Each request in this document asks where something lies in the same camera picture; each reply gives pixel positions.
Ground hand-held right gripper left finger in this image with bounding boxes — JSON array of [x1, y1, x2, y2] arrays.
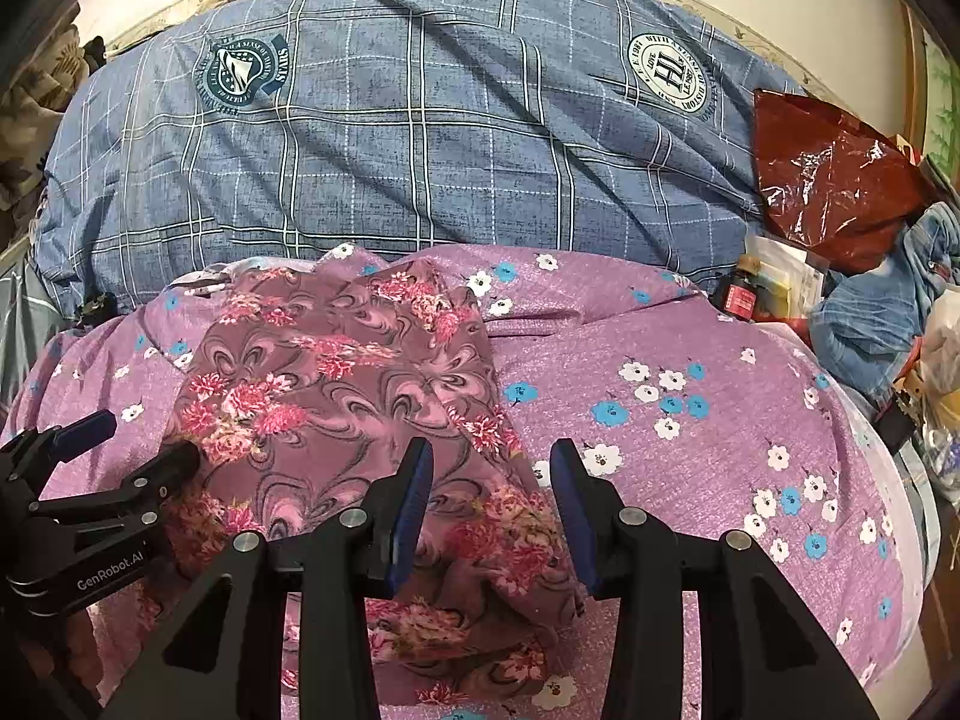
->
[[101, 436, 436, 720]]

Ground purple flowered bedsheet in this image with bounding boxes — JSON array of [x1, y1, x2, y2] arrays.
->
[[0, 244, 938, 720]]

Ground red plastic bag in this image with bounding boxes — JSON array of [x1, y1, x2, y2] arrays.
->
[[752, 88, 931, 275]]

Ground wooden framed green panel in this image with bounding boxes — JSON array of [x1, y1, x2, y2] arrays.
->
[[900, 0, 960, 166]]

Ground blue plaid quilt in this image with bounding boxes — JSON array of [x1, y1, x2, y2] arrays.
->
[[34, 0, 811, 312]]

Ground patterned cloth pile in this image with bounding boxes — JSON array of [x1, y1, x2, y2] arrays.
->
[[0, 4, 106, 241]]

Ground mauve floral garment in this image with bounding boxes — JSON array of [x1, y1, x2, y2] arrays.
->
[[154, 259, 590, 702]]

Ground blue denim jeans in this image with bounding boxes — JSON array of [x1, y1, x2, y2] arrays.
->
[[808, 202, 960, 406]]

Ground white paper packets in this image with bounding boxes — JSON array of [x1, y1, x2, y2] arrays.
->
[[742, 234, 833, 323]]

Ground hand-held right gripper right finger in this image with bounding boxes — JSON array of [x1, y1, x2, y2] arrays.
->
[[549, 439, 882, 720]]

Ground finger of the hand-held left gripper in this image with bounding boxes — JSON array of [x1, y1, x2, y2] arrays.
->
[[0, 410, 119, 481], [30, 440, 202, 533]]

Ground clear plastic bag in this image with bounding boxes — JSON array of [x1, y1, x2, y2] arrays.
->
[[911, 292, 960, 503]]

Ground dark bottle with red label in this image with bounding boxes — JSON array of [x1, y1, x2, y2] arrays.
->
[[711, 255, 762, 322]]

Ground grey pillow with pink star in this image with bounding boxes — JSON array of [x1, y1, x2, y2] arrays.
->
[[0, 255, 61, 421]]

